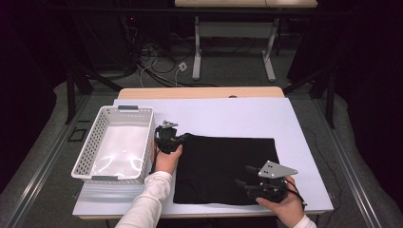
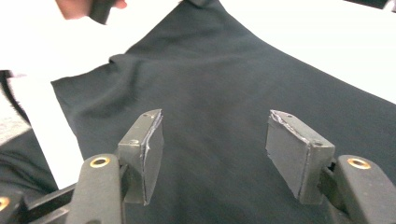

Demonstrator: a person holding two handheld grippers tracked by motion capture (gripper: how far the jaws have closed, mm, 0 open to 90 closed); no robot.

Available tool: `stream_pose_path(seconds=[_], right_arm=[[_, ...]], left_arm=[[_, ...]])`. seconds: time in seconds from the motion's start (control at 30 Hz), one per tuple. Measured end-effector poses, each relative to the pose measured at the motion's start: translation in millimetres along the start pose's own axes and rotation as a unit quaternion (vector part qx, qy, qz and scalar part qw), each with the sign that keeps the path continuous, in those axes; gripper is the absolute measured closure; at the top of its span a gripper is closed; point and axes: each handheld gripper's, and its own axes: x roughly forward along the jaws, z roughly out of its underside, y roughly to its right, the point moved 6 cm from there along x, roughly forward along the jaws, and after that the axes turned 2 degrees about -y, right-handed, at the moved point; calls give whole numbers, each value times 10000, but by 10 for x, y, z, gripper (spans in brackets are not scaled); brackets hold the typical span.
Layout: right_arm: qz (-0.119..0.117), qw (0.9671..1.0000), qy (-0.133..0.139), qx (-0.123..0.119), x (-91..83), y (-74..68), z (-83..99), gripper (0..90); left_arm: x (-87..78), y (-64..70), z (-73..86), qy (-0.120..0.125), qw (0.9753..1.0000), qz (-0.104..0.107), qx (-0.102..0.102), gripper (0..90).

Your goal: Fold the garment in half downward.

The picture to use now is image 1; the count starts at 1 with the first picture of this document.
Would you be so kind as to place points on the black metal stand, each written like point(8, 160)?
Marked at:
point(331, 101)
point(70, 95)

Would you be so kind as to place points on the white-legged desk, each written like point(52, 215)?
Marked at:
point(196, 47)

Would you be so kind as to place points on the white table cover sheet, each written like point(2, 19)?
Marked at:
point(237, 117)

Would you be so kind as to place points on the person's left hand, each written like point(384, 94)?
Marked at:
point(166, 163)

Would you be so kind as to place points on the dark curtain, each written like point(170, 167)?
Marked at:
point(370, 79)
point(28, 79)

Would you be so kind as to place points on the person's right hand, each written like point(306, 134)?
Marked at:
point(290, 209)

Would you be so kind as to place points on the white perforated plastic basket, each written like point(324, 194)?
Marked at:
point(95, 133)

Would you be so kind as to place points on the aluminium floor rail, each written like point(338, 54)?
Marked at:
point(36, 182)
point(351, 171)

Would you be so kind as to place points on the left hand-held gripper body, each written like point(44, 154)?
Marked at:
point(166, 139)

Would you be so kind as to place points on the black floor socket frame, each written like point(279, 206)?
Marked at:
point(77, 135)

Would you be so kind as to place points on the white power plug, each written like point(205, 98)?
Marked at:
point(182, 66)

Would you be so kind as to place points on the black sleeveless shirt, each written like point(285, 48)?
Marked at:
point(215, 171)

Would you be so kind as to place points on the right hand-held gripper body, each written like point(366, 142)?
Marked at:
point(275, 169)

